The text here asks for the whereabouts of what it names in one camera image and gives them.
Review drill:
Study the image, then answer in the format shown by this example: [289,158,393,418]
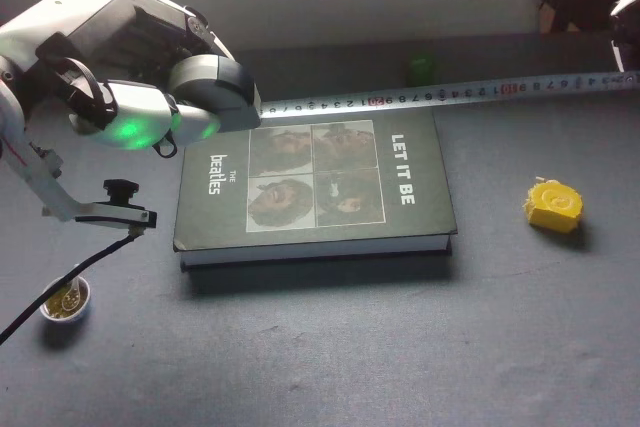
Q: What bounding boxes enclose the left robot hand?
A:
[0,0,237,160]

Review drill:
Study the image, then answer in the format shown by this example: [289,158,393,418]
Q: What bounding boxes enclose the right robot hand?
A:
[608,0,640,73]

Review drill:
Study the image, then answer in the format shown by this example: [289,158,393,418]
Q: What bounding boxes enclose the white grey tape measure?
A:
[167,54,640,134]

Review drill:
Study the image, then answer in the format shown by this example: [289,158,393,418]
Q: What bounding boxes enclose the black Beatles book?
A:
[172,107,459,273]

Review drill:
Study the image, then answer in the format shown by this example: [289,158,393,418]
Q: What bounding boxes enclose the yellow toy roll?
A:
[525,176,585,234]

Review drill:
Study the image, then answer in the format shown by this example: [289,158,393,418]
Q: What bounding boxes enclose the green toy block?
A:
[405,55,435,88]

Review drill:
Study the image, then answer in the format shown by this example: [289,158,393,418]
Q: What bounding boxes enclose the small white food bowl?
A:
[39,276,92,323]

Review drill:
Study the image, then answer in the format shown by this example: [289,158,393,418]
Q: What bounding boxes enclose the grey table cloth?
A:
[0,31,640,427]

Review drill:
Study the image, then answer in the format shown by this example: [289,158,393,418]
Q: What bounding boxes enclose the black camera cable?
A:
[0,231,144,346]

